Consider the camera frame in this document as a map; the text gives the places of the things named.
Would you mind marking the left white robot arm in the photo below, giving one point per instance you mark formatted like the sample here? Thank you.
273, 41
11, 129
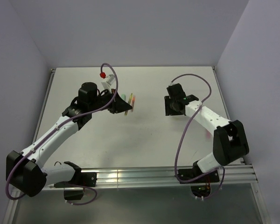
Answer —
25, 171

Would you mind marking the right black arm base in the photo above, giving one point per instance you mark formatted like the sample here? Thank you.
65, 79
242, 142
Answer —
204, 180

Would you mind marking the orange thin pen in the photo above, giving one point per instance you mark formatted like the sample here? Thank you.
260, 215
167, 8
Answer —
133, 102

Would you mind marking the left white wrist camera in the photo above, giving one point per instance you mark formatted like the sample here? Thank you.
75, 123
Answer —
108, 81

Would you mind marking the aluminium front rail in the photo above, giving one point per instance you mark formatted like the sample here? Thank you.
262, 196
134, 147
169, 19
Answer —
142, 190

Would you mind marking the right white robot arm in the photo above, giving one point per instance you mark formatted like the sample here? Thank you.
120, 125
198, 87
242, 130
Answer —
229, 138

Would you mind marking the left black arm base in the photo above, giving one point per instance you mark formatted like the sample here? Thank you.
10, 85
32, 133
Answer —
86, 180

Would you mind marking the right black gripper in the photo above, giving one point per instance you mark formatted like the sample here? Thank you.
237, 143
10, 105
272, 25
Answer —
168, 111

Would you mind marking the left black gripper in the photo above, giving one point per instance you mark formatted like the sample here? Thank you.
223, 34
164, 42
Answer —
119, 105

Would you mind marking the olive yellow pen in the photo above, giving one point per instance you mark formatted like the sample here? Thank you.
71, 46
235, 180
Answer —
129, 102

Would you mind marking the pink highlighter pen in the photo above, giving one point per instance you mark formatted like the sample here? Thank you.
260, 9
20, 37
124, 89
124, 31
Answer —
208, 135

